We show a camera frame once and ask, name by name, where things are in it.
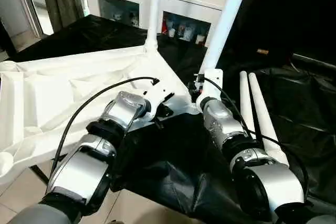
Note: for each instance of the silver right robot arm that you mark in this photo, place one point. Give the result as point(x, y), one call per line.
point(223, 121)

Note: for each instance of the dark metal rod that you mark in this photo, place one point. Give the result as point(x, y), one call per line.
point(315, 61)

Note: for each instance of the white plastic table leg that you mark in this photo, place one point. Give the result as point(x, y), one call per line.
point(262, 108)
point(155, 6)
point(246, 93)
point(225, 19)

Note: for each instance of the black metal frame strut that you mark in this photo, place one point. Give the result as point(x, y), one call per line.
point(40, 174)

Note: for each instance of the white plastic table top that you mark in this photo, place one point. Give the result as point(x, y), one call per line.
point(52, 90)

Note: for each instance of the grey sliding door frame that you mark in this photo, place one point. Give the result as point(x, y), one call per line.
point(29, 6)

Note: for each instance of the small white blue box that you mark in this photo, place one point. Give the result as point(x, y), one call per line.
point(187, 34)

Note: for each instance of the white glass door cabinet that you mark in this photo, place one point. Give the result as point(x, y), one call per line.
point(183, 1)

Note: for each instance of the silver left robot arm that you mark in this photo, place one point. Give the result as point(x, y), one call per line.
point(123, 108)

